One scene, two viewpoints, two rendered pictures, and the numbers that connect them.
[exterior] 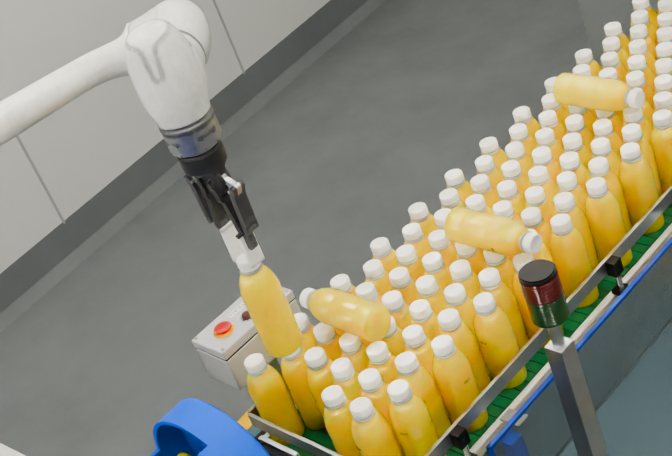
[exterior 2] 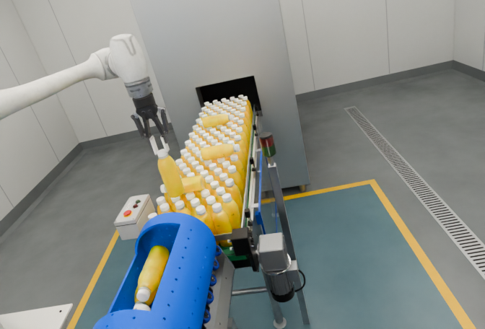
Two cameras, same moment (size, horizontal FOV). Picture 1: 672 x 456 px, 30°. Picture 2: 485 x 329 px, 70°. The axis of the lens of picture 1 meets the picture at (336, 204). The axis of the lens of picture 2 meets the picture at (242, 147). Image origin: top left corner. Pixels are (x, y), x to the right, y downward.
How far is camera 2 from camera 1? 1.25 m
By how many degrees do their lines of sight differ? 40
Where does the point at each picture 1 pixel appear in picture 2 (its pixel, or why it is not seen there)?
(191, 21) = not seen: hidden behind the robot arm
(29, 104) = (55, 79)
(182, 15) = not seen: hidden behind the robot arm
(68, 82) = (71, 74)
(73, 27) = not seen: outside the picture
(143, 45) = (124, 37)
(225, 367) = (134, 227)
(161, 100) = (134, 63)
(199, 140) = (148, 86)
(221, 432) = (182, 218)
